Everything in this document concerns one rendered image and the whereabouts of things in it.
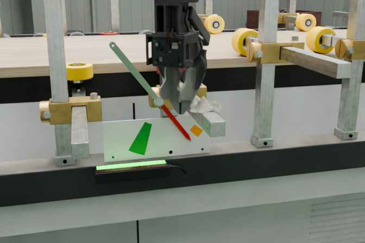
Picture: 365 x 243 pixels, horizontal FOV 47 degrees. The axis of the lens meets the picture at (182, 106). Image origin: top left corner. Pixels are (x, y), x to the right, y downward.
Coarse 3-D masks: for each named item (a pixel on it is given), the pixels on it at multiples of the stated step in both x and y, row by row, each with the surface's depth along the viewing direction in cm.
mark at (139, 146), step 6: (144, 126) 100; (150, 126) 101; (144, 132) 101; (138, 138) 101; (144, 138) 101; (132, 144) 101; (138, 144) 101; (144, 144) 101; (132, 150) 101; (138, 150) 101; (144, 150) 102
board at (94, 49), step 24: (0, 48) 143; (24, 48) 143; (72, 48) 143; (96, 48) 143; (120, 48) 143; (144, 48) 143; (216, 48) 143; (0, 72) 110; (24, 72) 111; (48, 72) 113; (96, 72) 116; (120, 72) 117
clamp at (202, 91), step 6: (180, 84) 104; (156, 90) 100; (198, 90) 101; (204, 90) 101; (150, 96) 100; (198, 96) 101; (204, 96) 102; (150, 102) 100; (168, 102) 100; (168, 108) 101
